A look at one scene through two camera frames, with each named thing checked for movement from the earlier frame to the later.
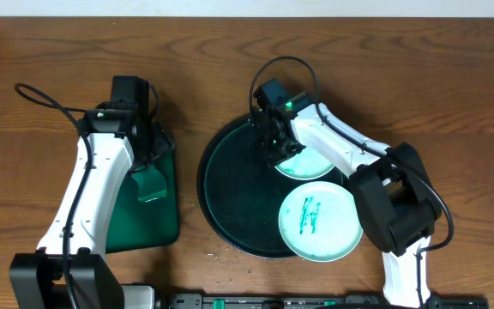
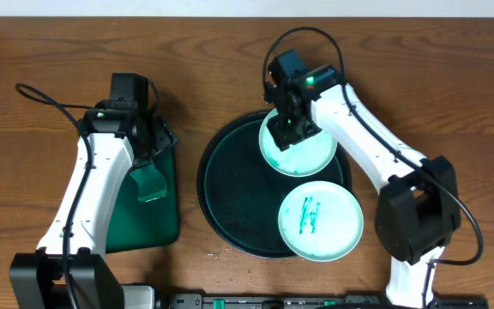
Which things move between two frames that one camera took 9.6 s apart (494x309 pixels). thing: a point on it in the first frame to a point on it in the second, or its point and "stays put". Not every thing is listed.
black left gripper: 154,153 stays put
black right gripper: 271,158 to 283,137
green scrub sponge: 151,184 stays put
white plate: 320,221 stays put
